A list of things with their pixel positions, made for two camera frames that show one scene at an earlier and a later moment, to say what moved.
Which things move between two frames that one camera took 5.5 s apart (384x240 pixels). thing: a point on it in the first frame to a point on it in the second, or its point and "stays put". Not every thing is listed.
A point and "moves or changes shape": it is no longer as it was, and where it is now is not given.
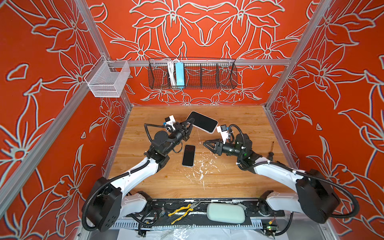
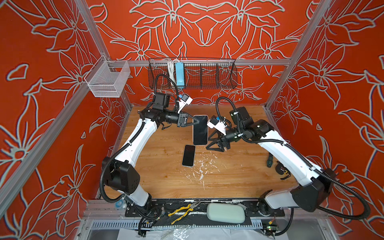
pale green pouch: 231,213 stays put
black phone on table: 188,155 stays put
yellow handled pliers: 191,206 stays put
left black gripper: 184,132 to 182,118
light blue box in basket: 180,74 stays put
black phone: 204,122 moves or changes shape
